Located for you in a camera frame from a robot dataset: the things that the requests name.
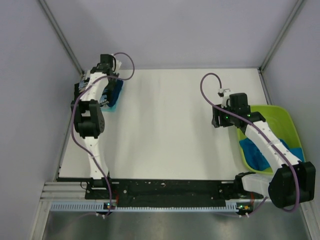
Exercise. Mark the folded navy printed t-shirt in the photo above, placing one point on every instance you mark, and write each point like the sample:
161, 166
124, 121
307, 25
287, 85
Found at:
112, 102

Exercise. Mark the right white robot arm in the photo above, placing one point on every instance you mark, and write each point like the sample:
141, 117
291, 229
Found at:
292, 181

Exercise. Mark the folded turquoise t-shirt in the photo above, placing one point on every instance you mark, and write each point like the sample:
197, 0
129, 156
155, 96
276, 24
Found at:
107, 108

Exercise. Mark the black t-shirt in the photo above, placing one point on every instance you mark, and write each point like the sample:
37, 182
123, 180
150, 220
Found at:
97, 92

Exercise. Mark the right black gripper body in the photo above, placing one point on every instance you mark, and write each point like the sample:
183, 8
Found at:
226, 119

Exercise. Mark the aluminium frame rail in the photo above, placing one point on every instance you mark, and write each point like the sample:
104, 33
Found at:
152, 188

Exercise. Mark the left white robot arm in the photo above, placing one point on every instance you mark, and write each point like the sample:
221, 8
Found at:
89, 122

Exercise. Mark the green plastic basin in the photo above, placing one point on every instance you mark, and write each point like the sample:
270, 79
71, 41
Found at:
280, 123

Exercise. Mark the aluminium corner post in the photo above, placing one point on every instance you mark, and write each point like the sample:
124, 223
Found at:
60, 35
290, 20

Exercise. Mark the blue crumpled t-shirt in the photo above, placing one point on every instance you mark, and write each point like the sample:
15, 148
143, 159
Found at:
255, 159

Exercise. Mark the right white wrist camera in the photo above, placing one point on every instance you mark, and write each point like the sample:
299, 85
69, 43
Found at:
224, 93

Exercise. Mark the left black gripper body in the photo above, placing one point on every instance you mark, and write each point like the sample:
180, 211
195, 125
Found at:
111, 84

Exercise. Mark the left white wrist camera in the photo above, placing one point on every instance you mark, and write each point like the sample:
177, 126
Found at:
116, 64

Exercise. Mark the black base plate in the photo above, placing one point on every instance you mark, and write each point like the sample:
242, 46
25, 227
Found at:
178, 202

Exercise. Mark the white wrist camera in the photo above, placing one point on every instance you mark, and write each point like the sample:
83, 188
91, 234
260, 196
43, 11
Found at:
116, 64
224, 93

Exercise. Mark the left aluminium corner post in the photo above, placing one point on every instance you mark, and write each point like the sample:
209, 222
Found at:
60, 35

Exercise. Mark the right aluminium corner post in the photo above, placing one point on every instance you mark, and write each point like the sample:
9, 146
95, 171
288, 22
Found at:
290, 20

